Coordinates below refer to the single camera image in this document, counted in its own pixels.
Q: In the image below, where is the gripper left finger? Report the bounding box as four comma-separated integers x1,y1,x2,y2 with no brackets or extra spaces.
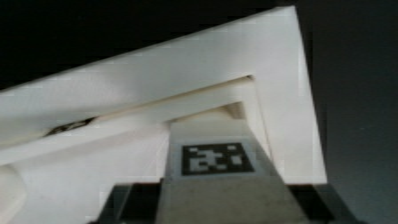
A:
87,183,162,224

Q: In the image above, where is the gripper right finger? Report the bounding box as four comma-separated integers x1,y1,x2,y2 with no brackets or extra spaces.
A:
288,184,368,224

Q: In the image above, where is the white table leg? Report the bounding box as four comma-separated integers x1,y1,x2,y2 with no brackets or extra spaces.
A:
155,103,310,224

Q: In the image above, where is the white square tabletop part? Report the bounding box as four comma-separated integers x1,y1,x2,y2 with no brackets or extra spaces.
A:
0,6,327,224

